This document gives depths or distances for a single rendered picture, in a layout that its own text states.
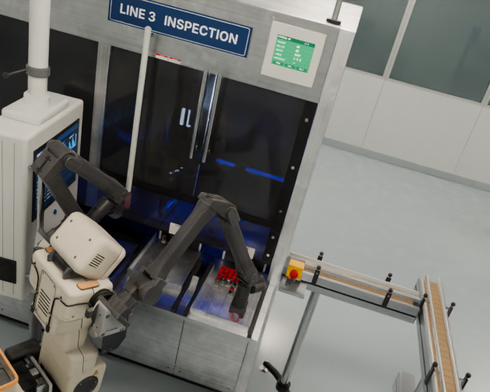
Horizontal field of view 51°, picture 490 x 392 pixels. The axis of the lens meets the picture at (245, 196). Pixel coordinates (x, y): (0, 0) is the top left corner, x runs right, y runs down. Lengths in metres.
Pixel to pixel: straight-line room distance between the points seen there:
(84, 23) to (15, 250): 0.97
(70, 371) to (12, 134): 0.87
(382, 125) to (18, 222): 5.47
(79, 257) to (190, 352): 1.33
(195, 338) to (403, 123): 4.77
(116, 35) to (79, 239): 0.93
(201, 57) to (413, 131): 5.07
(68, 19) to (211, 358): 1.82
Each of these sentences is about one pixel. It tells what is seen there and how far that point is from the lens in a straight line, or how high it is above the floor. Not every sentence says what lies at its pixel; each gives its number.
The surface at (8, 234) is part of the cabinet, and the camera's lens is 2.22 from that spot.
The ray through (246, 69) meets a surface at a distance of 2.15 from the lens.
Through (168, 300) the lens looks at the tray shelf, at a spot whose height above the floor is 0.88.
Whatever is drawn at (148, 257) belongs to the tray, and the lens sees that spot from 2.54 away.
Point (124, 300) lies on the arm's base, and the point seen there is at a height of 1.23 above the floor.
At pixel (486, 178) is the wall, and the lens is 7.34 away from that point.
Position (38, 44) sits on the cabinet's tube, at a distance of 2.11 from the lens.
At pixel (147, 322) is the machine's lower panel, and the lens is 2.92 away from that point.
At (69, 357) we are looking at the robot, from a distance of 2.03.
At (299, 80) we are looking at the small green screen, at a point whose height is 1.87.
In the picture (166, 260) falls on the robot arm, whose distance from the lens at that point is 1.76.
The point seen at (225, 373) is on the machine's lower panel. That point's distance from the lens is 2.98.
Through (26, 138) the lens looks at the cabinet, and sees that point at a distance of 2.00.
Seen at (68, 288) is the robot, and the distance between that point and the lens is 1.78.
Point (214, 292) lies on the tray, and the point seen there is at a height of 0.88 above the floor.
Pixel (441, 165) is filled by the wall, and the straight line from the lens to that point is 7.18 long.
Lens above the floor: 2.38
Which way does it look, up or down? 27 degrees down
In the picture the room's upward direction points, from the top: 14 degrees clockwise
